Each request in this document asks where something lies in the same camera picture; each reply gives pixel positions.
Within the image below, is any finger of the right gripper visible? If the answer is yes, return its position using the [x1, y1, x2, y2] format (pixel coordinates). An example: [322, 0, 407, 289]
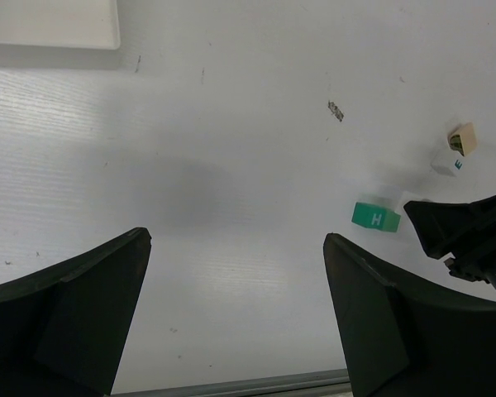
[403, 195, 496, 259]

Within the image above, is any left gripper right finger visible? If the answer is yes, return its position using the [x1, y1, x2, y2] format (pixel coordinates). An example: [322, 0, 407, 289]
[323, 233, 496, 396]

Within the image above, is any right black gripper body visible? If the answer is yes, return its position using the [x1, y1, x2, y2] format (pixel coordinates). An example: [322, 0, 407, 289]
[444, 235, 496, 290]

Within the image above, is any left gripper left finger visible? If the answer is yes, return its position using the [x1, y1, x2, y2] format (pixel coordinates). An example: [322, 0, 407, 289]
[0, 227, 151, 396]

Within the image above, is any dark green H block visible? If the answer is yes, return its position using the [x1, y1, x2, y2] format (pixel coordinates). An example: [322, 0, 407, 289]
[351, 202, 401, 232]

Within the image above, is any white E block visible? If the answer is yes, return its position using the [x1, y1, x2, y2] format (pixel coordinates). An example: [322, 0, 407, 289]
[431, 148, 465, 177]

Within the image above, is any beige wood block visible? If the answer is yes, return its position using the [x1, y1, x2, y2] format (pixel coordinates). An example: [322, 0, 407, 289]
[447, 122, 478, 157]

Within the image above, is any white perforated box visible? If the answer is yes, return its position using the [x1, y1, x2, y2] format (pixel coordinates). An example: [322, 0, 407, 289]
[0, 0, 121, 50]

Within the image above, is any front aluminium rail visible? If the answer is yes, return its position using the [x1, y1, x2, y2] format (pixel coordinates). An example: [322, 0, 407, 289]
[119, 369, 351, 396]

